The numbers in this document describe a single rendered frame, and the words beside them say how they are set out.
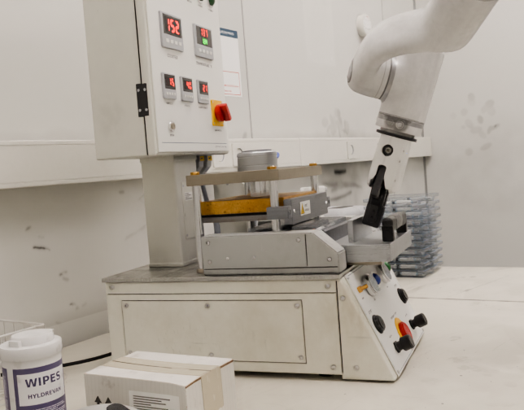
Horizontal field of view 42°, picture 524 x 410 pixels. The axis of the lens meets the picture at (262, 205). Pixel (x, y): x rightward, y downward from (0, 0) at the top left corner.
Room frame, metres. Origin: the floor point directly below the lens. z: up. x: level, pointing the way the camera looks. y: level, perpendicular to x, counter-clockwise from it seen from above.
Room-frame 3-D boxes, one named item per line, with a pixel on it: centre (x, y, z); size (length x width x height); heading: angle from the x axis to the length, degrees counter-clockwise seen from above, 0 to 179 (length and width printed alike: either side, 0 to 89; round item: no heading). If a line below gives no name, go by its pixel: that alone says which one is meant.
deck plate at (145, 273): (1.37, 0.03, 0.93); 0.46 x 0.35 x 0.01; 69
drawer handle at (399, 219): (1.26, -0.24, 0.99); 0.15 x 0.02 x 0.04; 159
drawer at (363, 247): (1.31, -0.11, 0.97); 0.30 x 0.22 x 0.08; 69
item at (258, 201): (1.36, 0.00, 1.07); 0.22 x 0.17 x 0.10; 159
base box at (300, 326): (1.37, -0.01, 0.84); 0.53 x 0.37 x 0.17; 69
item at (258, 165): (1.38, 0.02, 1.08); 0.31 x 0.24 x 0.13; 159
